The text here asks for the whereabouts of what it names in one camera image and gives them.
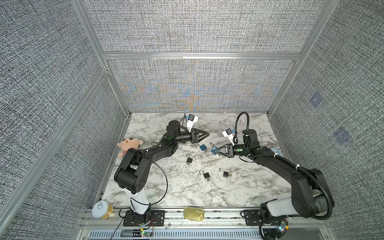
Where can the aluminium front rail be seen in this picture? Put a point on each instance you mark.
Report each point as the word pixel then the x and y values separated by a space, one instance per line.
pixel 174 219

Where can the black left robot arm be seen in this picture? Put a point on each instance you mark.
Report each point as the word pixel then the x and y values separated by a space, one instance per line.
pixel 132 173

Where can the black padlock open shackle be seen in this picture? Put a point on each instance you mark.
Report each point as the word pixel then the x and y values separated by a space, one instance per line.
pixel 205 175

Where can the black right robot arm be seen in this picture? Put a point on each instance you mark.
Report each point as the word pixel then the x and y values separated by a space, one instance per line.
pixel 310 194

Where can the gold sardine tin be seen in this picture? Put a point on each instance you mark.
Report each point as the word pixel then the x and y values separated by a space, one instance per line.
pixel 194 214

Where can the plush doll toy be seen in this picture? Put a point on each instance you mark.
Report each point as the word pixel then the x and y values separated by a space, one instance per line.
pixel 129 143

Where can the light blue alarm clock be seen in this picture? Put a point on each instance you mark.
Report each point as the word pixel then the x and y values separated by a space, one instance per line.
pixel 277 151

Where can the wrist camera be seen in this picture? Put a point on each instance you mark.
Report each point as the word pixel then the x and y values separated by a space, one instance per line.
pixel 230 134
pixel 191 119

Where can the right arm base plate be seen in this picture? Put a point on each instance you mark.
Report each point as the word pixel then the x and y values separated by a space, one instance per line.
pixel 255 217

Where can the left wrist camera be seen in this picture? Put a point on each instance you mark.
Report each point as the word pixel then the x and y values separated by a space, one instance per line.
pixel 191 119

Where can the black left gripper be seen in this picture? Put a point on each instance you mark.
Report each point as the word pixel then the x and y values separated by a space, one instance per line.
pixel 194 136

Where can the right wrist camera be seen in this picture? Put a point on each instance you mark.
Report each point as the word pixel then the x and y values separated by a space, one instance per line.
pixel 230 134

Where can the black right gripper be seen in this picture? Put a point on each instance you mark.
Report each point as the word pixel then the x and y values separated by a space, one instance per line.
pixel 230 150

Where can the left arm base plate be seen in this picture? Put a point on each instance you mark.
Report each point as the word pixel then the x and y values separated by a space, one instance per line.
pixel 150 217

